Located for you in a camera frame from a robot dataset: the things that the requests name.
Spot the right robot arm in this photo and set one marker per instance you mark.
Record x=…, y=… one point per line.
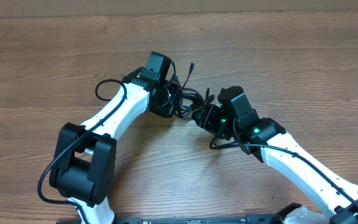
x=234, y=123

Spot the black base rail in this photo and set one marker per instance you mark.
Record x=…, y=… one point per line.
x=197, y=220

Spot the cardboard backboard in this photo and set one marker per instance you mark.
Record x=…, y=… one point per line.
x=57, y=8

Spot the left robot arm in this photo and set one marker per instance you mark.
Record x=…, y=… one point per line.
x=83, y=165

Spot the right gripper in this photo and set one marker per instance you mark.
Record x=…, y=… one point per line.
x=207, y=122

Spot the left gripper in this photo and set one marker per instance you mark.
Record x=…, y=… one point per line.
x=169, y=111

